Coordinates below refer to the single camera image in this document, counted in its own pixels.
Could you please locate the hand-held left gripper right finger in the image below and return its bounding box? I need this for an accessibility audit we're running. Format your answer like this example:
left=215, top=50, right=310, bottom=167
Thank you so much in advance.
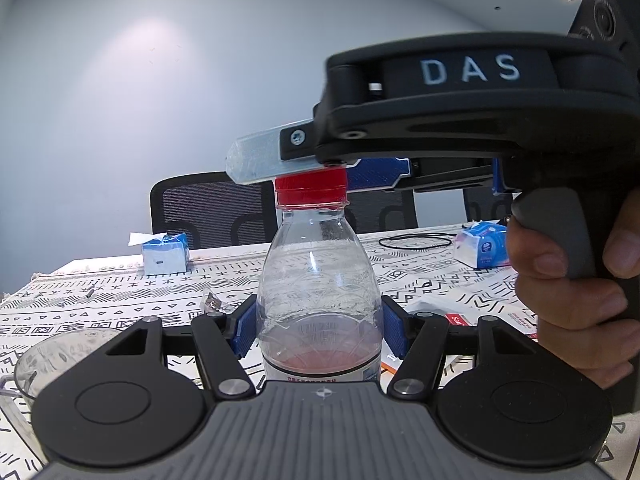
left=381, top=295, right=543, bottom=402

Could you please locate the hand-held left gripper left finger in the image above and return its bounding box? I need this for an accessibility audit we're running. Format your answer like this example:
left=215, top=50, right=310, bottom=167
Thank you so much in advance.
left=105, top=294, right=261, bottom=402

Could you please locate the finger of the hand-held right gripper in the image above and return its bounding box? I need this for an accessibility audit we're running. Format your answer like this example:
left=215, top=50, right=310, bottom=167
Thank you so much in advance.
left=225, top=119, right=322, bottom=186
left=345, top=156, right=416, bottom=193

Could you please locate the black mesh office chair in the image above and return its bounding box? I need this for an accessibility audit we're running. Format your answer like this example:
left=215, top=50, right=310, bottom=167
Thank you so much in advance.
left=345, top=190, right=419, bottom=235
left=150, top=171, right=279, bottom=251
left=462, top=187, right=516, bottom=224

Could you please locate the clear plastic bottle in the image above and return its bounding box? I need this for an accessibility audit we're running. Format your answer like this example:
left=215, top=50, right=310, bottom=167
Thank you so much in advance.
left=256, top=195, right=386, bottom=386

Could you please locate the person's right hand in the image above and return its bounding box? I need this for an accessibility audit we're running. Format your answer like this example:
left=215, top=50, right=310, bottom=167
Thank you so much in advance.
left=506, top=204, right=640, bottom=391

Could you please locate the white and red packet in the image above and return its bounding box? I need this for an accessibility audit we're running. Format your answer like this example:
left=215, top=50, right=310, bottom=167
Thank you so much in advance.
left=381, top=294, right=540, bottom=377

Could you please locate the crumpled foil wrapper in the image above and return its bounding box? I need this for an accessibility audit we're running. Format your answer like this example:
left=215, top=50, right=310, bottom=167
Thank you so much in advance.
left=200, top=292, right=227, bottom=317

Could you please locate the red bottle cap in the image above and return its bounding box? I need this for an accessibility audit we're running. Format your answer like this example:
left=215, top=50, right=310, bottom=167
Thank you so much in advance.
left=274, top=169, right=350, bottom=209

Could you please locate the clear plastic measuring cup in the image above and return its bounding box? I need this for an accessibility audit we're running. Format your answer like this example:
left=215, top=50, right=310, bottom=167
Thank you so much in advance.
left=0, top=327, right=126, bottom=441

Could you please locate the black cable loop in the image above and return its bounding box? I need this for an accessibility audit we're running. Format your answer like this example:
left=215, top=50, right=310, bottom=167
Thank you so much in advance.
left=378, top=232, right=458, bottom=250

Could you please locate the blue tissue box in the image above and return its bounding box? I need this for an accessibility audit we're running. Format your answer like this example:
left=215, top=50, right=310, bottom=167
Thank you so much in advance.
left=129, top=232, right=190, bottom=276

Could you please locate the white and pink tissue packet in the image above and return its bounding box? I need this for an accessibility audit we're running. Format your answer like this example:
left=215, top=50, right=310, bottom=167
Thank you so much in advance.
left=454, top=221, right=514, bottom=268

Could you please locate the patterned white tablecloth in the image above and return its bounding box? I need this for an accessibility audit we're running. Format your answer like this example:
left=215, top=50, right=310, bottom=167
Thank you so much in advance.
left=0, top=222, right=640, bottom=480

